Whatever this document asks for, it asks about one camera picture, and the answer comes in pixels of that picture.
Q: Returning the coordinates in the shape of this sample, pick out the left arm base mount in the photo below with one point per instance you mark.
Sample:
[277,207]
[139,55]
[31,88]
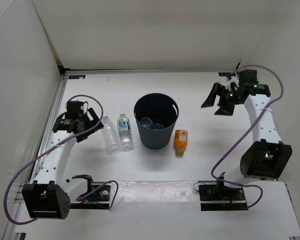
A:
[101,199]

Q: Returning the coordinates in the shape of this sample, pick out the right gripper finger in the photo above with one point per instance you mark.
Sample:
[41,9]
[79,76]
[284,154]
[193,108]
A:
[217,90]
[225,109]

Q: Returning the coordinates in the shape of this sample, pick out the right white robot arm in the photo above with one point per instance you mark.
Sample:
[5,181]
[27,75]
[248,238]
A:
[267,157]

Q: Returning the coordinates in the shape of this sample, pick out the left aluminium frame rail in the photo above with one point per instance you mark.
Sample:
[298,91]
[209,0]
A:
[11,201]

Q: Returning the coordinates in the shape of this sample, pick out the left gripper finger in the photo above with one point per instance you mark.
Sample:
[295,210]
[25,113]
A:
[92,116]
[83,126]

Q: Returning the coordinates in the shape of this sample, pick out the clear unlabelled plastic bottle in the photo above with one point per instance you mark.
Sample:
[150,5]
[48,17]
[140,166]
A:
[110,135]

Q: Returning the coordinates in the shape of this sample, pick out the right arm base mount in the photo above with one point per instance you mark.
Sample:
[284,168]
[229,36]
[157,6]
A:
[214,196]

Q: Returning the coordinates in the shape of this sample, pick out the clear bottle blue label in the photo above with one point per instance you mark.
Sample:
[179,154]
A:
[149,124]

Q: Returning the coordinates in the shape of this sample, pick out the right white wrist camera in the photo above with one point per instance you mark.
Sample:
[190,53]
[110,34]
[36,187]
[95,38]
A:
[232,81]

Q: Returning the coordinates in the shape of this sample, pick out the right blue table sticker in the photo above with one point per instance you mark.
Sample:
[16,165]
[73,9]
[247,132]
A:
[222,74]

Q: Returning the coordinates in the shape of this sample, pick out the left blue table sticker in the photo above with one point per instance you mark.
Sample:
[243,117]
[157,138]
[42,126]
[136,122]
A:
[76,77]

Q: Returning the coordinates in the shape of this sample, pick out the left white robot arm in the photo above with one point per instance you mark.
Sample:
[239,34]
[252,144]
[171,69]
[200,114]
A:
[49,196]

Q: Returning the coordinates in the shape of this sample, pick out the blue table sticker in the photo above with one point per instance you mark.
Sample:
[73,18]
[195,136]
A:
[76,77]
[222,74]

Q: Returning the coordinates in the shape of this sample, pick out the orange plastic bottle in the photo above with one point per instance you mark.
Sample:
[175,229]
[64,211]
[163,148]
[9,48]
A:
[180,142]

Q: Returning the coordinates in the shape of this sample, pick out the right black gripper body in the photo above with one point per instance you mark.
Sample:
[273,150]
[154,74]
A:
[231,97]

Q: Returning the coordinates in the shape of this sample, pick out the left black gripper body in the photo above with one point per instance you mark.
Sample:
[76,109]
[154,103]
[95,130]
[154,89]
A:
[86,122]

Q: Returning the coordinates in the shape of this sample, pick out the dark grey plastic bin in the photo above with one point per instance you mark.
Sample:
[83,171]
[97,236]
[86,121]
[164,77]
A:
[161,109]

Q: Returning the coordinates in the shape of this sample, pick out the clear bottle green label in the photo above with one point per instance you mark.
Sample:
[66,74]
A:
[124,131]

